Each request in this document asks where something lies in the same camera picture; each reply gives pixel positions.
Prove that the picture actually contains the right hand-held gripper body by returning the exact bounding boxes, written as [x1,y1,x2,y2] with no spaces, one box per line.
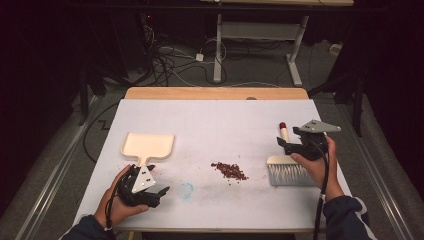
[299,119,342,161]

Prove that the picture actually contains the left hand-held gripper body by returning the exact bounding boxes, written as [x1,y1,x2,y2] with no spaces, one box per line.
[116,163,162,209]

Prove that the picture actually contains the cream dustpan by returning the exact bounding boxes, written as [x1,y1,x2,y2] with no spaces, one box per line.
[120,132,176,168]

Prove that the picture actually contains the cream brush with grey bristles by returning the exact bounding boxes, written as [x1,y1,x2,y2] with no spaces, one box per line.
[266,121,318,187]

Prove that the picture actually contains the red beans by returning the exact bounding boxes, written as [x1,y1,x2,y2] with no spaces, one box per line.
[210,161,250,185]

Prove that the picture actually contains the person's left hand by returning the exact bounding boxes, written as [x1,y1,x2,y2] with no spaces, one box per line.
[94,164,150,230]

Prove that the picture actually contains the person's right hand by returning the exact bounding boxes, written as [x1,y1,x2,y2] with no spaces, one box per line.
[289,134,345,202]

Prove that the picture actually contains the black stand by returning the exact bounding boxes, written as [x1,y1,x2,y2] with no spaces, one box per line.
[77,61,92,127]
[307,68,365,138]

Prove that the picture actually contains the white table cover sheet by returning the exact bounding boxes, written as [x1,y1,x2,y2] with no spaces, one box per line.
[74,98,353,231]

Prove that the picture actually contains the white box on floor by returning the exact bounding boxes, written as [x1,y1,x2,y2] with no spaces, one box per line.
[329,42,344,57]

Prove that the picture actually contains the wooden table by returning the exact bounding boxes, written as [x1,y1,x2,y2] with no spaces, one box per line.
[74,86,353,234]

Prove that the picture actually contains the left hand-held gripper cable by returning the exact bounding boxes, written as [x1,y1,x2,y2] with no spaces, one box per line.
[104,171,118,240]

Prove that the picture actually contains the hand-held gripper cable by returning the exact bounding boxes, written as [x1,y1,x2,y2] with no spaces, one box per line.
[104,171,118,240]
[306,138,331,240]

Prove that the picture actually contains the right hand-held gripper cable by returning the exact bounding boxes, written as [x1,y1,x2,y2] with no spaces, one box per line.
[306,138,331,240]

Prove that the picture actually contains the black floor cable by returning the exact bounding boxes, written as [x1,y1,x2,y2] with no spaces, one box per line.
[82,100,120,164]

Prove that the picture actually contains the metal floor rail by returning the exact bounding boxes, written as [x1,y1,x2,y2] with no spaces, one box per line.
[14,94,103,240]
[334,104,416,240]

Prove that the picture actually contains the tangle of floor cables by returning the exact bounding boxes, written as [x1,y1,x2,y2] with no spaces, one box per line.
[141,23,229,88]

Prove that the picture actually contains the white table frame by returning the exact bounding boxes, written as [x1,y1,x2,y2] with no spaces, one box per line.
[199,0,355,88]

